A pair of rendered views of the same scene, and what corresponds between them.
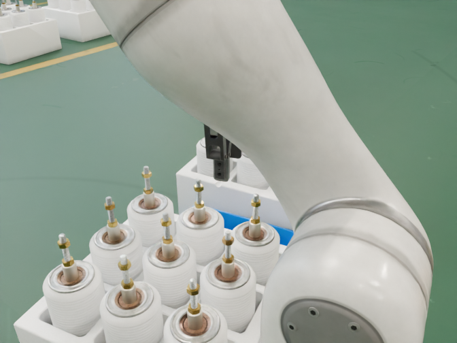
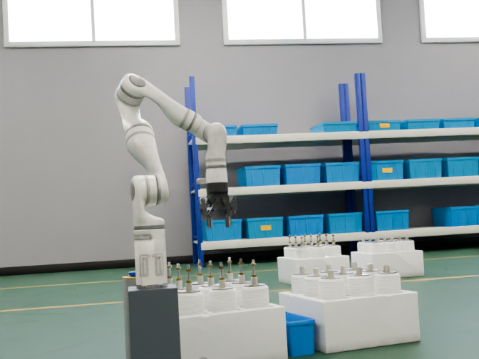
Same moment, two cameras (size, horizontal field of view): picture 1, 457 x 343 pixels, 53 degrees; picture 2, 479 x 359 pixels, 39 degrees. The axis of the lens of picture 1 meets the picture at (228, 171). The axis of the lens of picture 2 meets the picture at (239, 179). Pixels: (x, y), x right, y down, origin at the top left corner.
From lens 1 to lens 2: 198 cm
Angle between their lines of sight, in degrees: 53
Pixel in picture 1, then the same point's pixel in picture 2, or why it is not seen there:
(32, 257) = not seen: hidden behind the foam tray
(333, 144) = (152, 163)
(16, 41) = (308, 268)
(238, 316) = (217, 306)
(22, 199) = not seen: hidden behind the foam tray
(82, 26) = (375, 266)
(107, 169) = not seen: hidden behind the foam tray
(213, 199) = (290, 307)
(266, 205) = (306, 305)
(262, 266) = (249, 299)
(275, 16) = (143, 140)
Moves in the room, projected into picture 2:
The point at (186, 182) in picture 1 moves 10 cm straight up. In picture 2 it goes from (281, 298) to (280, 273)
